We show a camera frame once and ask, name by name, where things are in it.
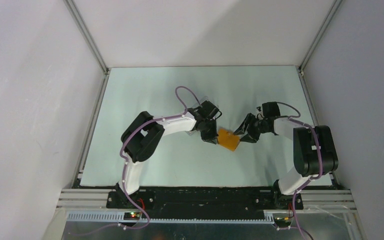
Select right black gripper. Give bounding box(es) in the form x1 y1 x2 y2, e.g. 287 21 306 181
232 112 269 143

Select orange leather card holder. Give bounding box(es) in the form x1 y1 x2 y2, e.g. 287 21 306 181
217 128 240 152

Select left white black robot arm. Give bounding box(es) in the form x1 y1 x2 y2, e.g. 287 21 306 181
118 100 223 208

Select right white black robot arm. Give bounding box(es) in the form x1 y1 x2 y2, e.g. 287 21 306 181
233 101 339 209

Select clear plastic card tray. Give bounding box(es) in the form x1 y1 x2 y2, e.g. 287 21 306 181
186 96 214 136

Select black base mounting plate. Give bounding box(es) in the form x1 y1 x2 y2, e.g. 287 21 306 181
106 186 304 220

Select left controller circuit board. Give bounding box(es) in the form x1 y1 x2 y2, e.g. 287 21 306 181
123 211 142 221

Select right aluminium frame rail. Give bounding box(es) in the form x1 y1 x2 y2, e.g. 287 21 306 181
297 0 345 190

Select aluminium frame rail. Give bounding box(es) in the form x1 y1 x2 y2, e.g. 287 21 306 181
297 0 345 190
64 0 111 189

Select left aluminium frame rail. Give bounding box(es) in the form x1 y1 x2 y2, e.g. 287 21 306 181
64 0 111 189

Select grey slotted cable duct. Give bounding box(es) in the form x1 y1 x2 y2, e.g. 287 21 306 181
66 210 275 224

